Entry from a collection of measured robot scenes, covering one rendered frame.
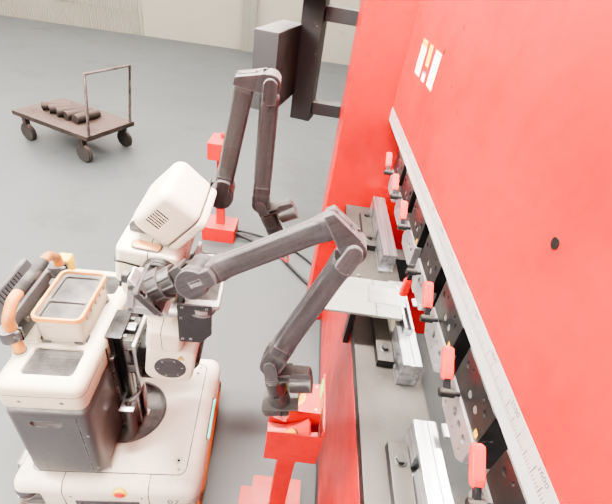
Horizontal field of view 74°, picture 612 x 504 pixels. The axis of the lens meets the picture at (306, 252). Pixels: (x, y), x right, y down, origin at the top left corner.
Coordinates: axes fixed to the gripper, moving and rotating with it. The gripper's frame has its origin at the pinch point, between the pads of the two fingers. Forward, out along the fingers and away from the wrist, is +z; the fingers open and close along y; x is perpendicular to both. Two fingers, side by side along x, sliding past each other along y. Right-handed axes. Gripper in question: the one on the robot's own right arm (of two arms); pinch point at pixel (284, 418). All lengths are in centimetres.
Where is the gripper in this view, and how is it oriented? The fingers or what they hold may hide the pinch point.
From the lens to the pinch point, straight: 128.9
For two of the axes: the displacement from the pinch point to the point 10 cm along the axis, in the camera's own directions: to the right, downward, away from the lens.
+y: 9.9, -0.7, -1.0
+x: 0.4, -5.9, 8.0
